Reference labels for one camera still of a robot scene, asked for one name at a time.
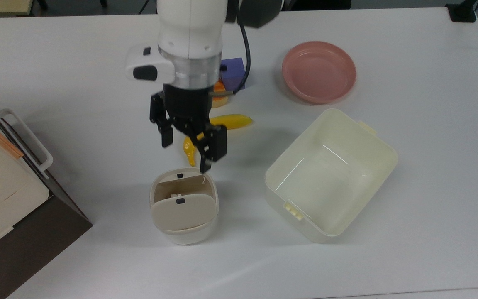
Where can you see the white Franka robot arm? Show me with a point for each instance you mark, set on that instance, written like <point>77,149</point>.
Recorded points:
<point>189,37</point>

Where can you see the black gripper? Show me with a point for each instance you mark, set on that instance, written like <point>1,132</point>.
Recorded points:
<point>187,106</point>

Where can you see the purple foam cube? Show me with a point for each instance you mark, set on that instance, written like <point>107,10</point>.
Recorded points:
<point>234,68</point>

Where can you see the beige trash can with lid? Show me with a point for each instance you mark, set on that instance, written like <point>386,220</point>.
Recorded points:
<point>183,211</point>

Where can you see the light wooden side table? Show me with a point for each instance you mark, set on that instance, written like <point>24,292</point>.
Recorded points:
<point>0,6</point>

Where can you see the toy bread loaf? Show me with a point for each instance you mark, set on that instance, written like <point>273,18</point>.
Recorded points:
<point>221,99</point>

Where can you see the cream plastic open bin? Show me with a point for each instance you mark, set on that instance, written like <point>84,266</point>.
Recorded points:
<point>330,178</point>

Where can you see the yellow toy banana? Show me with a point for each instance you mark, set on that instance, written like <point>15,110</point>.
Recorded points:
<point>235,120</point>

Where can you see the pink plastic plate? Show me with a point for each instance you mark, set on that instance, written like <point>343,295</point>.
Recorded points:
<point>318,72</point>

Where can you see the orange latch strip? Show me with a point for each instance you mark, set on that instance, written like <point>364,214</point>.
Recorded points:
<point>0,140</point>

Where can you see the dark brown drawer cabinet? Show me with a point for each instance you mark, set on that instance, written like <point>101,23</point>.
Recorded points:
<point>35,245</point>

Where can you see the black clamp base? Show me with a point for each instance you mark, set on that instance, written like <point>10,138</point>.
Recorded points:
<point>463,11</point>

